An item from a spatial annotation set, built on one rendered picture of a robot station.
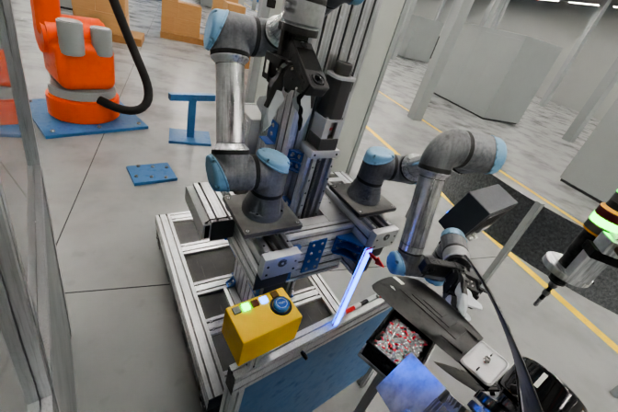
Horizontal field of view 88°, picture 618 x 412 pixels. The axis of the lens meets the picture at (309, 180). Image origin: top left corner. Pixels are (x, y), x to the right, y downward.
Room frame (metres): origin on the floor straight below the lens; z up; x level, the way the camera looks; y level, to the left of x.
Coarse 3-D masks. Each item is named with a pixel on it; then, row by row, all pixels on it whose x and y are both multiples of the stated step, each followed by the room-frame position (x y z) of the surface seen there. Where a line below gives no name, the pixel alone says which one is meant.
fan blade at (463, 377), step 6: (444, 366) 0.60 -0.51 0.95; (450, 366) 0.61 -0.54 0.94; (450, 372) 0.56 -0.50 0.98; (456, 372) 0.56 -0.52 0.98; (462, 372) 0.57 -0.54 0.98; (456, 378) 0.53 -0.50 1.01; (462, 378) 0.53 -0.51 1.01; (468, 378) 0.53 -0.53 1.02; (468, 384) 0.49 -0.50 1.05; (474, 384) 0.49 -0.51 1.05; (474, 390) 0.47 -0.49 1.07; (492, 390) 0.47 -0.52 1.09
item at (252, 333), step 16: (240, 304) 0.51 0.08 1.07; (272, 304) 0.54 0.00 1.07; (224, 320) 0.49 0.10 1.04; (240, 320) 0.47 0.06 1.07; (256, 320) 0.48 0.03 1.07; (272, 320) 0.50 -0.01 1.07; (288, 320) 0.51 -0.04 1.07; (224, 336) 0.48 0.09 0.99; (240, 336) 0.44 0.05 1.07; (256, 336) 0.45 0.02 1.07; (272, 336) 0.47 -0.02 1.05; (288, 336) 0.51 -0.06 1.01; (240, 352) 0.42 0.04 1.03; (256, 352) 0.45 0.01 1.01
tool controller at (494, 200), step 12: (468, 192) 1.13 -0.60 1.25; (480, 192) 1.16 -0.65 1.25; (492, 192) 1.20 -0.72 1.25; (504, 192) 1.25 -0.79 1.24; (456, 204) 1.14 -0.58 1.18; (468, 204) 1.11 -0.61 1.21; (480, 204) 1.09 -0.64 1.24; (492, 204) 1.12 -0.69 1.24; (504, 204) 1.16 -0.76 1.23; (516, 204) 1.22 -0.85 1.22; (444, 216) 1.15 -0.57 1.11; (456, 216) 1.12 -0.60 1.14; (468, 216) 1.09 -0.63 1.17; (480, 216) 1.07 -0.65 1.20; (492, 216) 1.09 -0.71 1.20; (444, 228) 1.13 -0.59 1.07; (468, 228) 1.08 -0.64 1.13; (480, 228) 1.13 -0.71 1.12; (468, 240) 1.09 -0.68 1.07
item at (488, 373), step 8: (480, 344) 0.49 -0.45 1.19; (472, 352) 0.47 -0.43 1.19; (480, 352) 0.47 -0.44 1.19; (488, 352) 0.47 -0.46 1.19; (496, 352) 0.48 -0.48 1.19; (464, 360) 0.44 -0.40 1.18; (472, 360) 0.45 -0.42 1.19; (480, 360) 0.45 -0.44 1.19; (496, 360) 0.46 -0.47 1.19; (504, 360) 0.46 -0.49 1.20; (472, 368) 0.43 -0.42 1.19; (480, 368) 0.43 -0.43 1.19; (488, 368) 0.44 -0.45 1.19; (496, 368) 0.44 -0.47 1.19; (504, 368) 0.44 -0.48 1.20; (480, 376) 0.42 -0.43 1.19; (488, 376) 0.42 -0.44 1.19; (496, 376) 0.42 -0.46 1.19; (488, 384) 0.40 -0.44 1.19
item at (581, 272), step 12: (588, 240) 0.43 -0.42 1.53; (600, 240) 0.42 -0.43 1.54; (612, 240) 0.41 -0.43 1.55; (552, 252) 0.48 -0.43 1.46; (588, 252) 0.42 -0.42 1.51; (600, 252) 0.41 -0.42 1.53; (612, 252) 0.40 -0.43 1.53; (552, 264) 0.44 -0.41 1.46; (576, 264) 0.42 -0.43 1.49; (588, 264) 0.42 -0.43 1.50; (600, 264) 0.41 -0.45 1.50; (612, 264) 0.40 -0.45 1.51; (564, 276) 0.42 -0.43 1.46; (576, 276) 0.42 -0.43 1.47; (588, 276) 0.41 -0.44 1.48
